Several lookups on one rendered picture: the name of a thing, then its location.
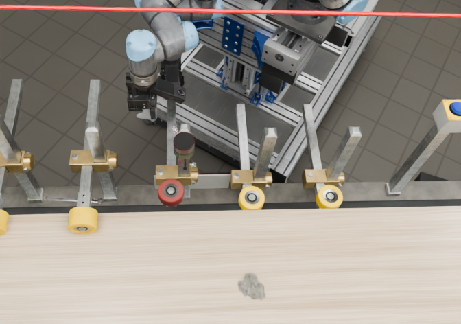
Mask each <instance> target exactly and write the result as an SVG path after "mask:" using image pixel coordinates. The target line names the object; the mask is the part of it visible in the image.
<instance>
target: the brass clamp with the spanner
mask: <svg viewBox="0 0 461 324"><path fill-rule="evenodd" d="M158 168H162V169H163V174H161V175H159V174H157V170H158ZM168 179H174V180H177V181H179V182H180V183H181V184H182V185H191V184H192V185H194V184H195V183H197V182H198V169H197V168H196V167H191V165H189V176H178V165H156V185H160V184H161V183H162V182H163V181H166V180H168Z"/></svg>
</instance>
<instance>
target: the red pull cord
mask: <svg viewBox="0 0 461 324"><path fill-rule="evenodd" d="M0 9H2V10H74V11H111V12H184V13H221V14H294V15H331V16H404V17H441V18H461V14H441V13H405V12H335V11H300V10H230V9H195V8H125V7H89V6H54V5H0Z"/></svg>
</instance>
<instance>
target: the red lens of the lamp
mask: <svg viewBox="0 0 461 324"><path fill-rule="evenodd" d="M181 133H183V132H181ZM184 133H188V132H184ZM179 134H180V133H178V134H177V135H179ZM188 134H190V133H188ZM177 135H176V136H177ZM190 135H191V134H190ZM176 136H175V137H174V139H175V138H176ZM191 136H192V137H193V135H191ZM193 139H194V137H193ZM173 144H174V150H175V151H176V152H177V153H178V154H182V155H186V154H190V153H192V152H193V150H194V148H195V139H194V144H193V146H192V148H190V149H188V150H181V149H179V148H177V147H176V145H175V143H174V140H173Z"/></svg>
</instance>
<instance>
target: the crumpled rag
mask: <svg viewBox="0 0 461 324"><path fill-rule="evenodd" d="M237 285H238V288H239V291H240V292H241V293H242V294H243V295H244V296H250V297H251V299H254V300H255V299H258V300H261V301H262V299H263V298H265V292H264V285H263V284H262V283H259V282H258V279H257V276H256V274H255V273H246V274H245V275H244V280H243V281H240V280H239V281H238V282H237Z"/></svg>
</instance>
